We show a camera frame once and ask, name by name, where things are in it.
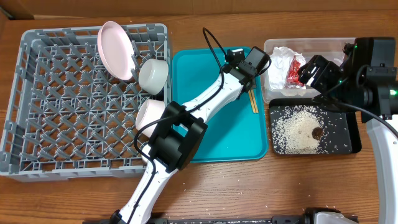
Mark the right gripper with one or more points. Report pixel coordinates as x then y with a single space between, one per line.
323 79

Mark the red snack wrapper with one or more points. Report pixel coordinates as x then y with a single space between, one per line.
292 79

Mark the brown food scrap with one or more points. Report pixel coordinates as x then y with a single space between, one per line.
317 133

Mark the white napkin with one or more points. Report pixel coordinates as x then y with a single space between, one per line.
281 60

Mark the wooden chopstick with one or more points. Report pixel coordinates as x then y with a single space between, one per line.
254 99
252 102

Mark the grey-green bowl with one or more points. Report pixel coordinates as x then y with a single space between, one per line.
153 76

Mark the pink bowl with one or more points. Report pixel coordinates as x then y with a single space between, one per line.
150 111

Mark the white round plate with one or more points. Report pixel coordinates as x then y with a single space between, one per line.
115 50

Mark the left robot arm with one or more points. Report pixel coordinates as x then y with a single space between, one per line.
176 131

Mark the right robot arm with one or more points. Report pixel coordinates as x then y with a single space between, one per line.
365 82

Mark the grey dishwasher rack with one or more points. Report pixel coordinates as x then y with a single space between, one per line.
67 116

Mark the clear plastic bin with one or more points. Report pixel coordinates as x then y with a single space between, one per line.
330 48

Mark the black tray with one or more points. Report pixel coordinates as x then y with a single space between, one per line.
346 131

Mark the spilled rice pile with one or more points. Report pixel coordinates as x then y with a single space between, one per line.
292 126

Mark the teal serving tray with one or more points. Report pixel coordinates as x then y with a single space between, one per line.
235 133

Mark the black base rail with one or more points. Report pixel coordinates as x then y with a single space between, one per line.
276 219

